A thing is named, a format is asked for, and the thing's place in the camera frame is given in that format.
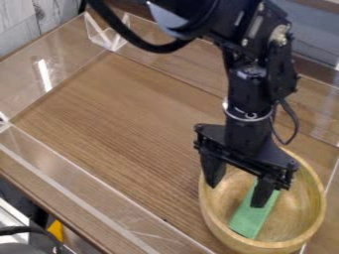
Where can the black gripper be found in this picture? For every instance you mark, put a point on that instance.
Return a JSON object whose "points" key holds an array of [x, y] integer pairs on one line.
{"points": [[244, 144]]}

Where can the green rectangular block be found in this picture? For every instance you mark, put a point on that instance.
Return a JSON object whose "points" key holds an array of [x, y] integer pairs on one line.
{"points": [[249, 218]]}

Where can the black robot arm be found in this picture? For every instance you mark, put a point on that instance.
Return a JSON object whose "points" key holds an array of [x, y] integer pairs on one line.
{"points": [[250, 29]]}

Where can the brown wooden bowl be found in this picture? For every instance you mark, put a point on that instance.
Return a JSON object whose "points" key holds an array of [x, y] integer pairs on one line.
{"points": [[294, 220]]}

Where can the yellow black device lower left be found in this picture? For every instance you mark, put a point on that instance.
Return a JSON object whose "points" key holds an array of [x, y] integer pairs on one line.
{"points": [[55, 238]]}

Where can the clear acrylic enclosure wall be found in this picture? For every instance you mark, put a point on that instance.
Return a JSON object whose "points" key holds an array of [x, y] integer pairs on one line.
{"points": [[98, 140]]}

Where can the clear acrylic corner bracket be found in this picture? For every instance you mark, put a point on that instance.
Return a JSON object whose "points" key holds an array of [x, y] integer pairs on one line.
{"points": [[103, 37]]}

